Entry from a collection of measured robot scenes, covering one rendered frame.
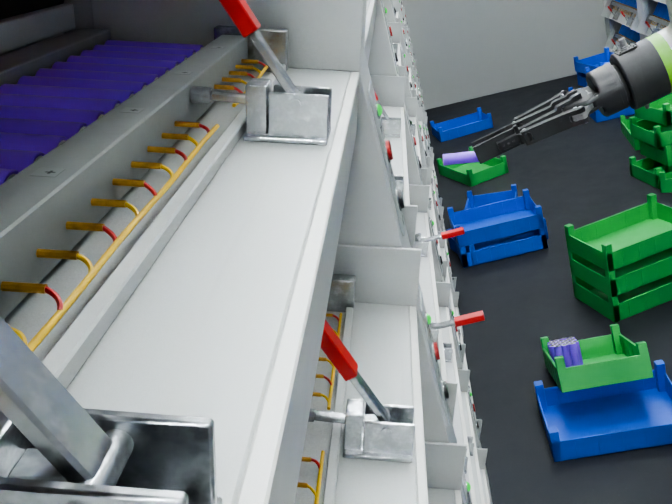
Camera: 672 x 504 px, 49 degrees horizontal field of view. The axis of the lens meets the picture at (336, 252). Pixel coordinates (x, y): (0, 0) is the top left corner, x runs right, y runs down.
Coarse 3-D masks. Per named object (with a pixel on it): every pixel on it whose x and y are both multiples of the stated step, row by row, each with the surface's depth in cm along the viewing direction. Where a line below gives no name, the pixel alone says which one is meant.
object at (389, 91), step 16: (384, 80) 122; (400, 80) 122; (384, 96) 123; (400, 96) 123; (384, 112) 106; (400, 112) 121; (384, 128) 107; (400, 128) 106; (400, 144) 103; (400, 160) 96; (400, 176) 83; (416, 208) 67
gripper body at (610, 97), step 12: (588, 72) 114; (600, 72) 112; (612, 72) 111; (588, 84) 116; (600, 84) 111; (612, 84) 111; (588, 96) 113; (600, 96) 111; (612, 96) 111; (624, 96) 111; (564, 108) 114; (600, 108) 115; (612, 108) 112; (624, 108) 113
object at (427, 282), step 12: (420, 192) 130; (420, 204) 131; (420, 216) 129; (420, 228) 124; (420, 264) 111; (432, 264) 112; (420, 276) 108; (432, 276) 108; (432, 288) 104; (432, 300) 101; (432, 312) 98; (444, 360) 87; (444, 372) 85; (456, 384) 74
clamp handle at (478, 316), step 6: (474, 312) 89; (480, 312) 89; (456, 318) 89; (462, 318) 89; (468, 318) 88; (474, 318) 88; (480, 318) 88; (432, 324) 90; (438, 324) 90; (444, 324) 89; (450, 324) 89; (456, 324) 89; (462, 324) 89
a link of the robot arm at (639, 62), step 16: (624, 48) 111; (640, 48) 110; (624, 64) 110; (640, 64) 109; (656, 64) 108; (624, 80) 111; (640, 80) 109; (656, 80) 109; (640, 96) 110; (656, 96) 111
